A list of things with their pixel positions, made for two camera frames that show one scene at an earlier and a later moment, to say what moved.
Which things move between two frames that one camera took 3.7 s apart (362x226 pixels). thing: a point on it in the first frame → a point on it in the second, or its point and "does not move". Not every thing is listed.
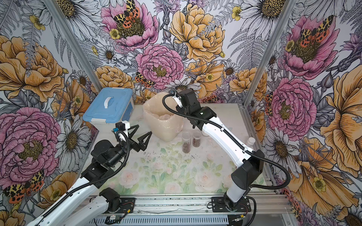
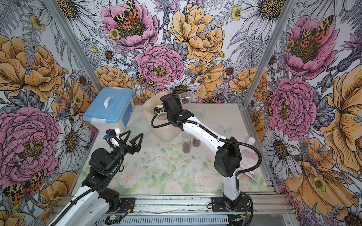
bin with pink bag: [163, 124] does not move
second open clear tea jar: [196, 139] does not move
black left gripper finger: [144, 140] → [135, 146]
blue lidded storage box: [109, 106] does not move
